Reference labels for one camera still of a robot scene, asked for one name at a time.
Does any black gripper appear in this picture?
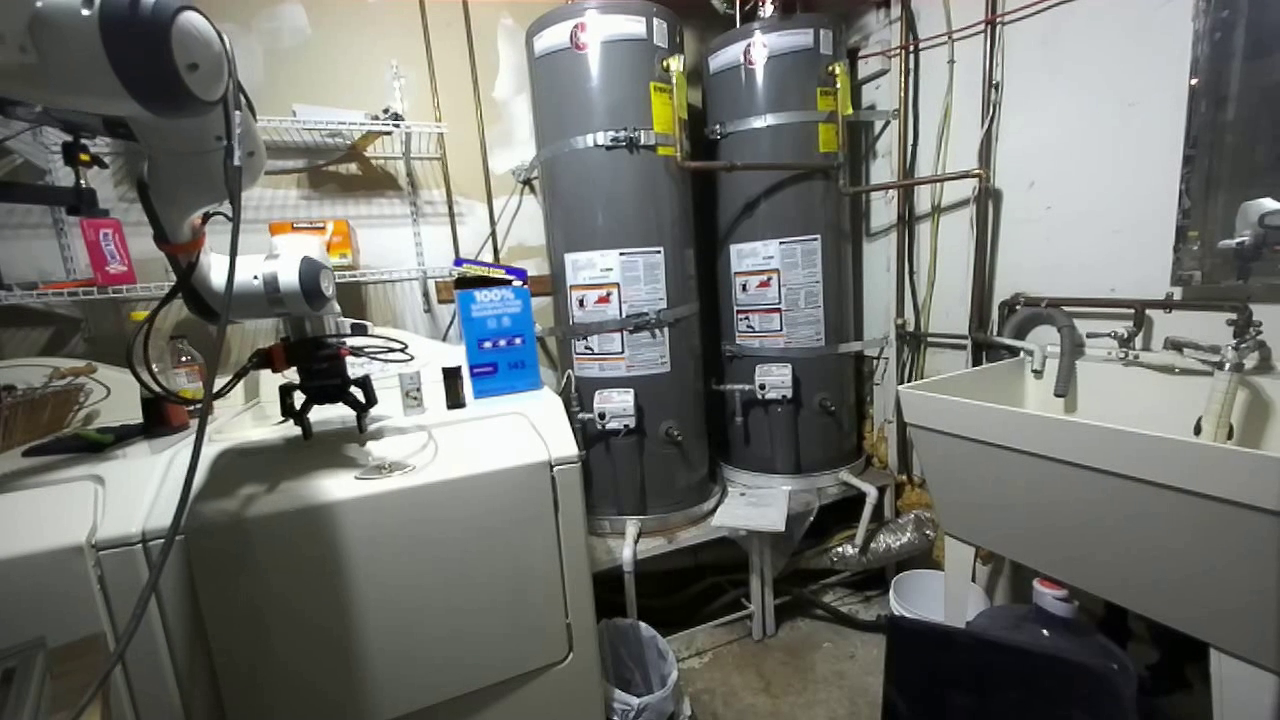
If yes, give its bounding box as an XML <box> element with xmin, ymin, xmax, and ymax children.
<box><xmin>276</xmin><ymin>322</ymin><xmax>375</xmax><ymax>442</ymax></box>

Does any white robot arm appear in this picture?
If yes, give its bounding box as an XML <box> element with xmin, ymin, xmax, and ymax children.
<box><xmin>0</xmin><ymin>0</ymin><xmax>375</xmax><ymax>431</ymax></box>

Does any white right washing machine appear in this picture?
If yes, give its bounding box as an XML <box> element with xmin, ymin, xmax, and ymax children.
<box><xmin>138</xmin><ymin>326</ymin><xmax>608</xmax><ymax>720</ymax></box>

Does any white washing machine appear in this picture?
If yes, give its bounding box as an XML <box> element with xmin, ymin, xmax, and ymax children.
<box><xmin>0</xmin><ymin>357</ymin><xmax>258</xmax><ymax>720</ymax></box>
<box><xmin>138</xmin><ymin>326</ymin><xmax>608</xmax><ymax>720</ymax></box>

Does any white left washing machine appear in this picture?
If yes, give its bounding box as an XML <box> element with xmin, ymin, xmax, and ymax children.
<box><xmin>0</xmin><ymin>357</ymin><xmax>258</xmax><ymax>720</ymax></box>

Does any brown liquid bottle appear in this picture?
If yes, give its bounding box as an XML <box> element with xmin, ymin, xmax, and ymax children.
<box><xmin>126</xmin><ymin>309</ymin><xmax>188</xmax><ymax>431</ymax></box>

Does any orange box on shelf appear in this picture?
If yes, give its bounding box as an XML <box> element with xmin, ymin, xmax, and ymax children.
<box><xmin>266</xmin><ymin>219</ymin><xmax>356</xmax><ymax>269</ymax></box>

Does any blue detergent box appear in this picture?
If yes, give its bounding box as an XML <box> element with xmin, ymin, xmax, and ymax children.
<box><xmin>450</xmin><ymin>265</ymin><xmax>545</xmax><ymax>401</ymax></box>

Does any wicker basket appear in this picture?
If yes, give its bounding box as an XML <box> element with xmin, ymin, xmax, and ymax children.
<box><xmin>0</xmin><ymin>359</ymin><xmax>112</xmax><ymax>453</ymax></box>

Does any grey left water heater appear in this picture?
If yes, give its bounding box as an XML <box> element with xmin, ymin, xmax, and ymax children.
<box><xmin>522</xmin><ymin>0</ymin><xmax>714</xmax><ymax>533</ymax></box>

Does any grey water heater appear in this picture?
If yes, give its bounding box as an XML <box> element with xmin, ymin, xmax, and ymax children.
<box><xmin>522</xmin><ymin>0</ymin><xmax>714</xmax><ymax>533</ymax></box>
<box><xmin>705</xmin><ymin>12</ymin><xmax>856</xmax><ymax>473</ymax></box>

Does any white lined trash bin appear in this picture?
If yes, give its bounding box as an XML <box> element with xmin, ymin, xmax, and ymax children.
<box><xmin>598</xmin><ymin>615</ymin><xmax>692</xmax><ymax>720</ymax></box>

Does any grey right water heater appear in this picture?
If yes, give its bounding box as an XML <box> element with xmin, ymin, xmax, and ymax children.
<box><xmin>705</xmin><ymin>12</ymin><xmax>856</xmax><ymax>473</ymax></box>

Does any white bucket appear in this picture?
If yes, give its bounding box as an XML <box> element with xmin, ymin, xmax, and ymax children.
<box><xmin>886</xmin><ymin>567</ymin><xmax>989</xmax><ymax>629</ymax></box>

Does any dark jug white cap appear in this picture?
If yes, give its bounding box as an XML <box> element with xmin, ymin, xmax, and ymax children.
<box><xmin>878</xmin><ymin>575</ymin><xmax>1140</xmax><ymax>720</ymax></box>

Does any metal sink faucet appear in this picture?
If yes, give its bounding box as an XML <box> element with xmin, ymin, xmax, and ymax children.
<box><xmin>995</xmin><ymin>291</ymin><xmax>1273</xmax><ymax>401</ymax></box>

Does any grey utility sink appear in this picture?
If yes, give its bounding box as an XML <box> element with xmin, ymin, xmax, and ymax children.
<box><xmin>899</xmin><ymin>359</ymin><xmax>1280</xmax><ymax>671</ymax></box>

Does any dark window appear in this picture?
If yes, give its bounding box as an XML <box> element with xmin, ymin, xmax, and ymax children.
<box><xmin>1172</xmin><ymin>0</ymin><xmax>1280</xmax><ymax>306</ymax></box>

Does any white wire shelf rack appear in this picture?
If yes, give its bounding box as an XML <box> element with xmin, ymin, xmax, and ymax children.
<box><xmin>0</xmin><ymin>116</ymin><xmax>464</xmax><ymax>337</ymax></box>

